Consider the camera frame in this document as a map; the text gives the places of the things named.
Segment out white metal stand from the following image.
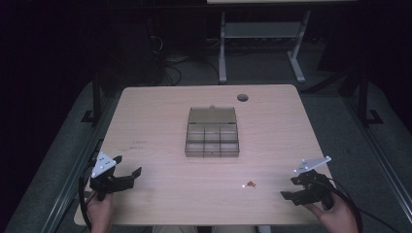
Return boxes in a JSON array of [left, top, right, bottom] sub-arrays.
[[218, 10, 312, 85]]

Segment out aluminium rail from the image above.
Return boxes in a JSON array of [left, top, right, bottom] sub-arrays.
[[343, 96, 412, 224], [40, 96, 120, 233]]

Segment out black frame post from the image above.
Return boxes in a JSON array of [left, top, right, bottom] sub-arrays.
[[80, 72, 104, 124], [356, 69, 385, 126]]

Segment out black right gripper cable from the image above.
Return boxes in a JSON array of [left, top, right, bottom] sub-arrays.
[[328, 177, 404, 233]]

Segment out bundle of floor cables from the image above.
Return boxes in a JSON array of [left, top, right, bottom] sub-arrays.
[[147, 18, 222, 87]]

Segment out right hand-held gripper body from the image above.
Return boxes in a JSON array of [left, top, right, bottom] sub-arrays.
[[292, 155, 335, 211]]

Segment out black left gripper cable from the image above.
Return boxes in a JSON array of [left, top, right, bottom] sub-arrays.
[[78, 139, 105, 231]]

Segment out person's right hand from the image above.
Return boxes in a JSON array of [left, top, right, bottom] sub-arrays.
[[303, 193, 360, 233]]

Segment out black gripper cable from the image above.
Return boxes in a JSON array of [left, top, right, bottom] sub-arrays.
[[328, 177, 404, 233], [78, 139, 105, 231]]

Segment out clear plastic compartment box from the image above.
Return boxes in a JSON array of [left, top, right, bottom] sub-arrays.
[[184, 104, 241, 159]]

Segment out person's left hand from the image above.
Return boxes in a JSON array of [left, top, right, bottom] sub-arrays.
[[86, 191, 115, 233]]

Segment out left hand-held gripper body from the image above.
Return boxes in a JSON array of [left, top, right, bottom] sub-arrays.
[[89, 151, 135, 202]]

